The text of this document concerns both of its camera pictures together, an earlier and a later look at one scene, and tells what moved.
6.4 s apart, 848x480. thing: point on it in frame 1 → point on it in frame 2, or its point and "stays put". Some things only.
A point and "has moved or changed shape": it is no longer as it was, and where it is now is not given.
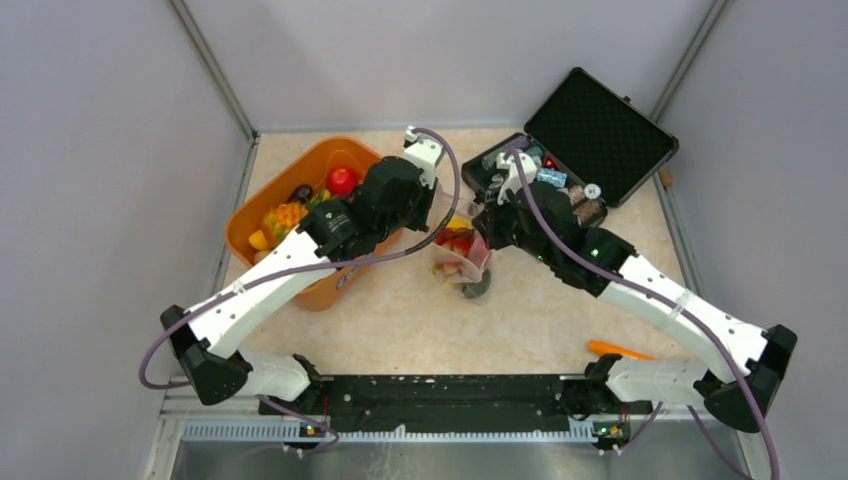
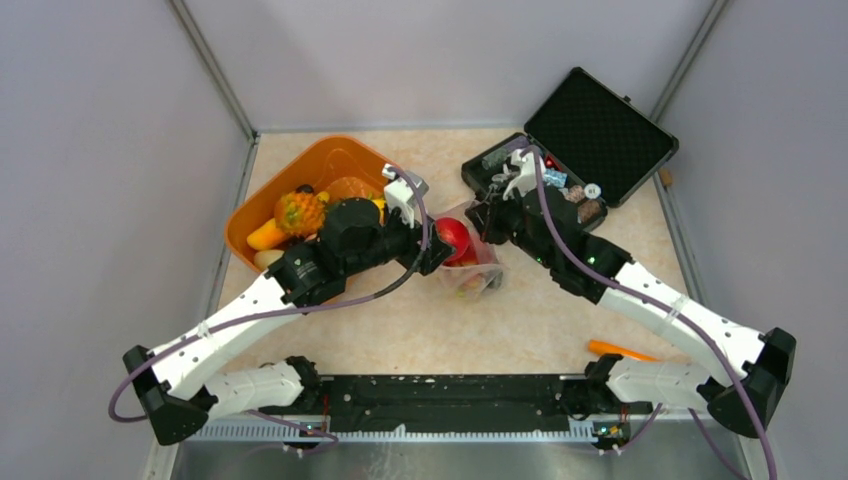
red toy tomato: [342, 180] → [454, 233]
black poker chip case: [587, 140] stays put
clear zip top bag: [460, 253] has moved or changed shape
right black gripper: [487, 221] stays put
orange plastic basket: [310, 169] stays put
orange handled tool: [601, 348] stays put
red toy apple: [459, 240] → [472, 287]
